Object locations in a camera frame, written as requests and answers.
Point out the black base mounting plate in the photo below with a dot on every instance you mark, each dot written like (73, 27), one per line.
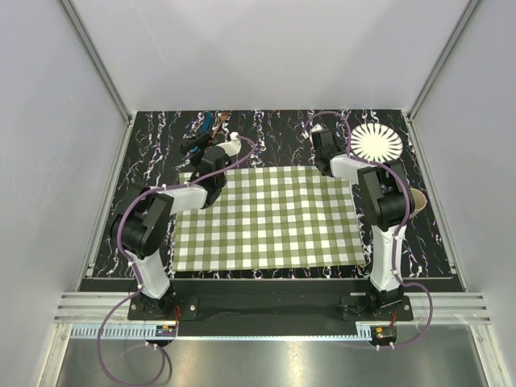
(262, 300)

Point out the left aluminium frame post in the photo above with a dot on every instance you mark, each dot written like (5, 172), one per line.
(80, 30)

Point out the white blue striped plate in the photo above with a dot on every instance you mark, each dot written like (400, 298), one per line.
(376, 142)

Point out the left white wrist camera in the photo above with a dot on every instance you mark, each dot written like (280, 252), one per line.
(233, 146)

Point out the brown wooden fork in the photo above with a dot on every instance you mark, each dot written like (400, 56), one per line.
(221, 120)

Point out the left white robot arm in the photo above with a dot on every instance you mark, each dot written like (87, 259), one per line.
(141, 224)

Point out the aluminium frame post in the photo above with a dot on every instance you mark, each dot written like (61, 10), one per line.
(466, 16)
(80, 30)

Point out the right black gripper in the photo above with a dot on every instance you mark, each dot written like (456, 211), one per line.
(338, 147)

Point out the aluminium front rail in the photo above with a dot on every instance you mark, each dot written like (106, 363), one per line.
(293, 318)

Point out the beige paper cup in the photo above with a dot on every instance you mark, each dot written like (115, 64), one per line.
(420, 201)

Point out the green checkered cloth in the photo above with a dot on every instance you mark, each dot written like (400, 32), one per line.
(268, 218)

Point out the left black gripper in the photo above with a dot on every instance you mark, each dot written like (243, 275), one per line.
(202, 142)

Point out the blue plastic knife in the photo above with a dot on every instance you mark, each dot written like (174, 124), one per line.
(203, 129)

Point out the right aluminium frame post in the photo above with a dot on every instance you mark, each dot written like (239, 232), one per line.
(466, 16)

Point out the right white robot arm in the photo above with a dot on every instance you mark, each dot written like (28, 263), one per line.
(386, 200)

